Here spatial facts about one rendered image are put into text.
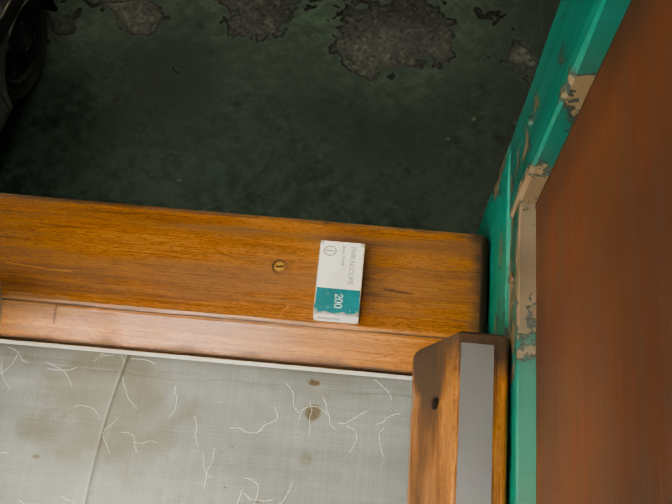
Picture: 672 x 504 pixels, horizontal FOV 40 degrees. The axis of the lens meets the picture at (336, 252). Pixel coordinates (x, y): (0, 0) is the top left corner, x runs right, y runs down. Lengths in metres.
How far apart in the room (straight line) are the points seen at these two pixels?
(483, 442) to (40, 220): 0.40
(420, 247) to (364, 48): 1.08
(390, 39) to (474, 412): 1.28
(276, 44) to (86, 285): 1.11
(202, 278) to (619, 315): 0.39
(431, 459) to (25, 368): 0.33
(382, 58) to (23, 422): 1.20
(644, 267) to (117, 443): 0.45
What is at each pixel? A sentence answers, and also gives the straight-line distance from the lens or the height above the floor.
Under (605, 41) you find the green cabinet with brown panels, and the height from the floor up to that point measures 1.05.
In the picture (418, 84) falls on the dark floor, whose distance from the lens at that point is 1.75.
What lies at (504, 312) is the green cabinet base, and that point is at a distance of 0.65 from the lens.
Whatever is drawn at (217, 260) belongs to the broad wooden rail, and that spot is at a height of 0.76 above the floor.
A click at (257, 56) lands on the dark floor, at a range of 1.78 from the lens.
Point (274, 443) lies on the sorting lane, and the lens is 0.71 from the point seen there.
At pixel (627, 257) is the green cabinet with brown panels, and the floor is 1.06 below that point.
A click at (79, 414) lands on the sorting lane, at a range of 0.74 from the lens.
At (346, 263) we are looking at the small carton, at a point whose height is 0.79.
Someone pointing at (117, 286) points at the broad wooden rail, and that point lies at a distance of 0.74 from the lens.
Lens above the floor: 1.43
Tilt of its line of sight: 66 degrees down
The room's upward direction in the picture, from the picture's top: 2 degrees clockwise
